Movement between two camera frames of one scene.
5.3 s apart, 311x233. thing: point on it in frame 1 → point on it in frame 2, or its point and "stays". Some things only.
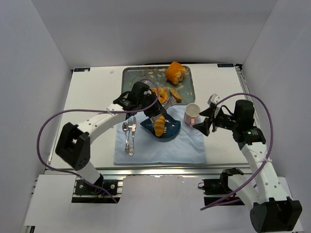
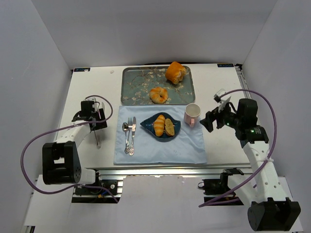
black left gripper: x=153 y=109 → x=101 y=120
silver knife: x=131 y=151 stays
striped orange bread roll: x=159 y=125 stays
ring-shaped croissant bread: x=163 y=94 stays
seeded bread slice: x=176 y=95 → x=169 y=129
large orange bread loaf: x=175 y=72 stays
